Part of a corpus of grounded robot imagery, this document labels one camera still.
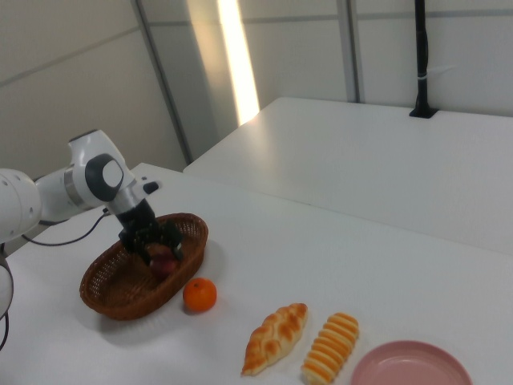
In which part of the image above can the striped bread roll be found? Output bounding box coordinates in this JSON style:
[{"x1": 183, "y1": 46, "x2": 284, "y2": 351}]
[{"x1": 301, "y1": 311, "x2": 361, "y2": 385}]

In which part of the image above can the white adjoining table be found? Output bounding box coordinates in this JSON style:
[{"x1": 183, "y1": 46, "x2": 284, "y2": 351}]
[{"x1": 182, "y1": 95, "x2": 513, "y2": 257}]

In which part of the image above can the brown woven basket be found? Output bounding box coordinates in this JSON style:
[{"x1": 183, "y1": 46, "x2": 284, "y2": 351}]
[{"x1": 79, "y1": 212, "x2": 210, "y2": 322}]

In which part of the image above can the black camera pole with clamp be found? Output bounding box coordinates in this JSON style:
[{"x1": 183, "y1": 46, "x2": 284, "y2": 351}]
[{"x1": 408, "y1": 0, "x2": 438, "y2": 120}]

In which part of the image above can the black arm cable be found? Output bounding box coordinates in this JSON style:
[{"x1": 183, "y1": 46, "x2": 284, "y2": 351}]
[{"x1": 19, "y1": 205, "x2": 111, "y2": 247}]

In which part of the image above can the pink plate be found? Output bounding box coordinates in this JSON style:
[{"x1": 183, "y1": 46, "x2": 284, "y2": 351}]
[{"x1": 350, "y1": 339, "x2": 475, "y2": 385}]

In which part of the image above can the braided golden bread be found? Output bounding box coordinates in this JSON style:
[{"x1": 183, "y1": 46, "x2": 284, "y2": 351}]
[{"x1": 240, "y1": 302, "x2": 309, "y2": 377}]

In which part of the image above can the orange mandarin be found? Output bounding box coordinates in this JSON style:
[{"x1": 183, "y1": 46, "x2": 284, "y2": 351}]
[{"x1": 182, "y1": 277, "x2": 218, "y2": 314}]

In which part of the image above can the red apple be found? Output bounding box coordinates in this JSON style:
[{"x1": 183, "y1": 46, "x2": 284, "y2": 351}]
[{"x1": 148, "y1": 244, "x2": 180, "y2": 282}]

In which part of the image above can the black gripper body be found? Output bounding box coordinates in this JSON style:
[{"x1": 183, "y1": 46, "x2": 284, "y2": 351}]
[{"x1": 107, "y1": 199, "x2": 166, "y2": 244}]

